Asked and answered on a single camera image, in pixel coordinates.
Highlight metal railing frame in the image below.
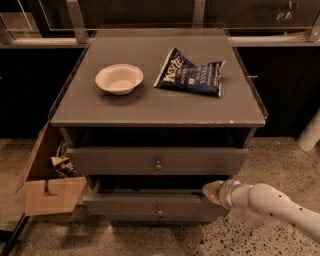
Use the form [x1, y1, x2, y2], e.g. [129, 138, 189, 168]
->
[0, 0, 320, 47]

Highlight cardboard box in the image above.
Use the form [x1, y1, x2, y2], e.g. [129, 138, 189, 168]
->
[16, 122, 87, 216]

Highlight grey top drawer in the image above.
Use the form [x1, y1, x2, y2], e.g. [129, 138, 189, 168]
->
[67, 147, 248, 175]

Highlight grey drawer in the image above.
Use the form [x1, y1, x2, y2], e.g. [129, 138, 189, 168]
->
[67, 147, 248, 175]
[83, 175, 228, 223]

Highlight blue kettle chips bag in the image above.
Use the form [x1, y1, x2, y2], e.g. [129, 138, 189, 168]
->
[154, 47, 225, 97]

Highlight grey drawer cabinet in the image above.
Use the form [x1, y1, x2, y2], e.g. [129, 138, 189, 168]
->
[48, 27, 269, 224]

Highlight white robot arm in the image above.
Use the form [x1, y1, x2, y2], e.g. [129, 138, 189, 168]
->
[202, 180, 320, 244]

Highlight white paper bowl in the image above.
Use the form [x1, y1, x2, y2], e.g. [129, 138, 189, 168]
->
[95, 64, 144, 95]

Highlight snack bags in box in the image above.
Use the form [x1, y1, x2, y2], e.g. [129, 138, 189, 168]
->
[51, 140, 80, 178]

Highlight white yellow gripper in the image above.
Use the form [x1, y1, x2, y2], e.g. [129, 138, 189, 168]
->
[202, 180, 223, 205]

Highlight black floor bar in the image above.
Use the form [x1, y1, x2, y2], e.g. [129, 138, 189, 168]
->
[0, 213, 29, 256]

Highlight white cylinder post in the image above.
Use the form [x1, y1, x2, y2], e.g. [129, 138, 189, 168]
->
[297, 108, 320, 151]

